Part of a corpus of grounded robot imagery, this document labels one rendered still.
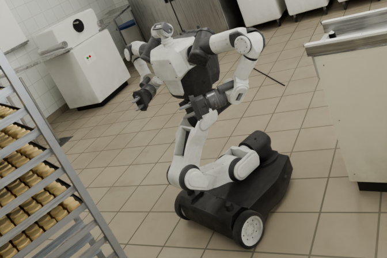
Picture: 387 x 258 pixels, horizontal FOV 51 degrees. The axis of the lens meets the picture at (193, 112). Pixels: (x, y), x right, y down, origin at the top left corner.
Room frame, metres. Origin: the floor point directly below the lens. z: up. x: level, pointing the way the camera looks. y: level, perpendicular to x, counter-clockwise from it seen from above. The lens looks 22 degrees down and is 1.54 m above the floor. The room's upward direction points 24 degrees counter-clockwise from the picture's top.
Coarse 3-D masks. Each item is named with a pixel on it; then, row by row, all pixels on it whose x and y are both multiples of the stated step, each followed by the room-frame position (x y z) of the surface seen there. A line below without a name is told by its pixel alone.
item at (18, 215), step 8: (56, 184) 1.52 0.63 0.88; (40, 192) 1.52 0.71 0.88; (48, 192) 1.52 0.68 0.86; (56, 192) 1.45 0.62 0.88; (32, 200) 1.47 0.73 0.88; (40, 200) 1.46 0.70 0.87; (48, 200) 1.42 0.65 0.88; (16, 208) 1.47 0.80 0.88; (24, 208) 1.44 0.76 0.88; (32, 208) 1.40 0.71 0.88; (8, 216) 1.47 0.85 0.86; (16, 216) 1.40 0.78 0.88; (24, 216) 1.37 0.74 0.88; (0, 224) 1.39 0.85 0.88; (8, 224) 1.36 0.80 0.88; (16, 224) 1.36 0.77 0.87; (0, 232) 1.37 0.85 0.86
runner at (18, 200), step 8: (48, 176) 1.41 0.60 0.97; (56, 176) 1.42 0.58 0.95; (40, 184) 1.39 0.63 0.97; (48, 184) 1.40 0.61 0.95; (24, 192) 1.36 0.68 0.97; (32, 192) 1.37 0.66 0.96; (16, 200) 1.34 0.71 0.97; (24, 200) 1.35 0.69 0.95; (0, 208) 1.31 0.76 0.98; (8, 208) 1.32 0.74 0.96; (0, 216) 1.30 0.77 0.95
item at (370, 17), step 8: (384, 8) 1.83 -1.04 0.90; (344, 16) 1.96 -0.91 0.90; (352, 16) 1.91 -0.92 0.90; (360, 16) 1.89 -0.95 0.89; (368, 16) 1.87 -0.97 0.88; (376, 16) 1.84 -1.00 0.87; (384, 16) 1.82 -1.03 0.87; (328, 24) 2.00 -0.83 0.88; (336, 24) 1.97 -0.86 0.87; (344, 24) 1.95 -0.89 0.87; (352, 24) 1.92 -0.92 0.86; (360, 24) 1.90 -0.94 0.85; (368, 24) 1.87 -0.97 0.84
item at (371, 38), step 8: (368, 32) 1.63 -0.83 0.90; (376, 32) 1.59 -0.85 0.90; (384, 32) 1.57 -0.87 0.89; (320, 40) 1.78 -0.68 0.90; (328, 40) 1.74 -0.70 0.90; (336, 40) 1.70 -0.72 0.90; (344, 40) 1.68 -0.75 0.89; (352, 40) 1.66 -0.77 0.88; (360, 40) 1.64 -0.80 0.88; (368, 40) 1.62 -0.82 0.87; (376, 40) 1.60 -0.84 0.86; (384, 40) 1.57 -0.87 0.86; (312, 48) 1.78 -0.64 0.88; (320, 48) 1.76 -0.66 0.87; (328, 48) 1.74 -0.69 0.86; (336, 48) 1.71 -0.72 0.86; (344, 48) 1.69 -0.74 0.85; (352, 48) 1.66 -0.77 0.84
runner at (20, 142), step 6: (30, 132) 1.43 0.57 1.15; (36, 132) 1.44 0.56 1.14; (24, 138) 1.41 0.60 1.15; (30, 138) 1.42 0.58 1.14; (12, 144) 1.39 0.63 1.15; (18, 144) 1.40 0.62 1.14; (24, 144) 1.41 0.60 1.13; (0, 150) 1.36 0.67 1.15; (6, 150) 1.37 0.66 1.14; (12, 150) 1.38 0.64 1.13; (0, 156) 1.36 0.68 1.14
